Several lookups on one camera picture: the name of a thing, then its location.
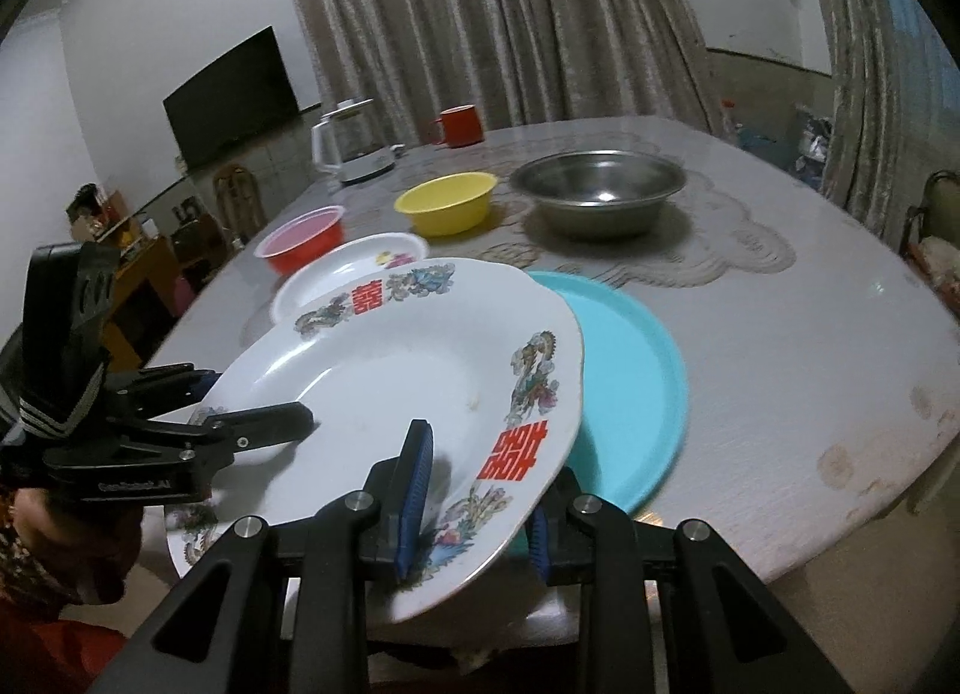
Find turquoise plastic plate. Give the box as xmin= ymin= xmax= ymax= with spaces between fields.
xmin=532 ymin=270 xmax=688 ymax=513

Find large white dragon plate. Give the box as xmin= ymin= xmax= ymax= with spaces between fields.
xmin=166 ymin=259 xmax=584 ymax=626

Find small white rose plate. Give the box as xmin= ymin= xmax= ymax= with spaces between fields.
xmin=270 ymin=233 xmax=430 ymax=323

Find red plastic bowl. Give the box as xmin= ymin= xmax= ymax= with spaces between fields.
xmin=254 ymin=205 xmax=345 ymax=277

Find yellow plastic bowl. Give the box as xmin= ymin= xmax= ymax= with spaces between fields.
xmin=394 ymin=171 xmax=498 ymax=238

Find stainless steel bowl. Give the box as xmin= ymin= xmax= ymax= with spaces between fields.
xmin=511 ymin=150 xmax=686 ymax=239

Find person's left hand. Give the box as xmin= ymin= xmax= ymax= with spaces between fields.
xmin=2 ymin=488 xmax=143 ymax=621

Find wooden shelf cabinet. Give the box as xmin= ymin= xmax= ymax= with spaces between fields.
xmin=67 ymin=181 xmax=229 ymax=371

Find wooden chair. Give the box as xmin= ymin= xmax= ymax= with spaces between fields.
xmin=213 ymin=163 xmax=267 ymax=244

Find black television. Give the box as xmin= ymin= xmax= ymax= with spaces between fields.
xmin=163 ymin=26 xmax=299 ymax=169

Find white electric kettle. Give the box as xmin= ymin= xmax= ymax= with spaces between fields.
xmin=311 ymin=98 xmax=405 ymax=185

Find lace patterned tablecloth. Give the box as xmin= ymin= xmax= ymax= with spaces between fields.
xmin=324 ymin=118 xmax=796 ymax=288

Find red mug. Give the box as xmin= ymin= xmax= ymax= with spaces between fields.
xmin=434 ymin=104 xmax=485 ymax=148

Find dark cushioned armchair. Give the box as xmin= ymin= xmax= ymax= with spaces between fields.
xmin=898 ymin=169 xmax=960 ymax=317

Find beige curtain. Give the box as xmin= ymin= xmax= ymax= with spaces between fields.
xmin=295 ymin=0 xmax=726 ymax=143

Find sheer window curtain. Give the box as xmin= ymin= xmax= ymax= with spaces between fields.
xmin=818 ymin=0 xmax=958 ymax=245

